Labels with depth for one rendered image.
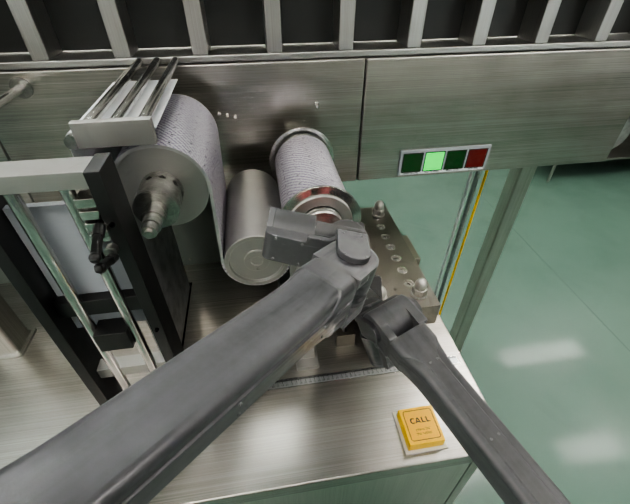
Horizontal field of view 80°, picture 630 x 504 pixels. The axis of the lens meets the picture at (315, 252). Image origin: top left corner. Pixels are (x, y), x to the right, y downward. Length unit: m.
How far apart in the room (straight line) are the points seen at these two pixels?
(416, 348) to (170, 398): 0.36
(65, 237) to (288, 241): 0.31
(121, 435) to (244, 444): 0.57
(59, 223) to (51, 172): 0.09
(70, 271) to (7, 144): 0.50
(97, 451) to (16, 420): 0.77
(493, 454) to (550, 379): 1.72
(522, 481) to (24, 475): 0.45
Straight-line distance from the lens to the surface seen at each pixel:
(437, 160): 1.07
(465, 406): 0.53
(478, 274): 1.73
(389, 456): 0.80
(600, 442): 2.15
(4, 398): 1.06
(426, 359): 0.54
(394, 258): 0.95
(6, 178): 0.53
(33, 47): 0.97
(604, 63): 1.23
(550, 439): 2.05
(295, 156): 0.76
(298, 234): 0.44
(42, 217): 0.58
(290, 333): 0.30
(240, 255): 0.70
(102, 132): 0.58
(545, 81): 1.14
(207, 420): 0.26
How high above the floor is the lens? 1.63
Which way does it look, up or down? 40 degrees down
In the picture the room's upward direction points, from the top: straight up
